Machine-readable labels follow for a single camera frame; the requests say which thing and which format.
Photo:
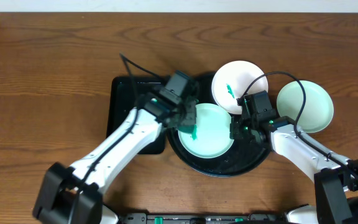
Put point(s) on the black round tray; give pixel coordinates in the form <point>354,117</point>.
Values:
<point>238,159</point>

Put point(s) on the white plate top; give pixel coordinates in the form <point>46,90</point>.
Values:
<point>231,81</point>

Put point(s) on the green scrubbing sponge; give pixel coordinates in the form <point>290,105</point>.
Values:
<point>191,130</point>

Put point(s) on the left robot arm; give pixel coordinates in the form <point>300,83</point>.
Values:
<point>74,194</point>

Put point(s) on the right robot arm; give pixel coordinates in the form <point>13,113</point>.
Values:
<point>335,176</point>

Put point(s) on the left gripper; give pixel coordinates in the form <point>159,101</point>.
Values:
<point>185,117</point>

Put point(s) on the black rectangular water tray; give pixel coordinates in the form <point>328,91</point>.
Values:
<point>122,100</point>

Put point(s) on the mint plate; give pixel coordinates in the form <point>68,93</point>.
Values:
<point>210,137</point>
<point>318,111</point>

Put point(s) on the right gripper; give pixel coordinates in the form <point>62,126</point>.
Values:
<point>235,129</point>

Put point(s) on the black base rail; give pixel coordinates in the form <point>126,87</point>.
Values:
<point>143,218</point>

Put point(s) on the mint plate bottom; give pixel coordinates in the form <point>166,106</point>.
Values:
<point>210,137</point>

